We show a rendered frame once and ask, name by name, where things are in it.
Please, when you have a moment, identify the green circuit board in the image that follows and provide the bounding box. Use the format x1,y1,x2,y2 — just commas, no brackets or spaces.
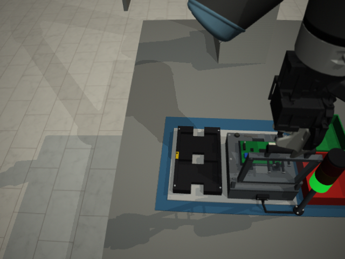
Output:
240,141,275,163

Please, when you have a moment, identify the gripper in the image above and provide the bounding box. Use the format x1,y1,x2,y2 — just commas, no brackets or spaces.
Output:
268,50,345,158

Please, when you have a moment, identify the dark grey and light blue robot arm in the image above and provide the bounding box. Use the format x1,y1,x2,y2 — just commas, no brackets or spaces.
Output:
188,0,345,102

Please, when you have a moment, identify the green bin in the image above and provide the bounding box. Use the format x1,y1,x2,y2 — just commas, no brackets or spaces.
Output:
316,114,345,152

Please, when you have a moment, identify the red bin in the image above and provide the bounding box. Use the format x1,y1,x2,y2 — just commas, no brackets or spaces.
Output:
301,152,345,206

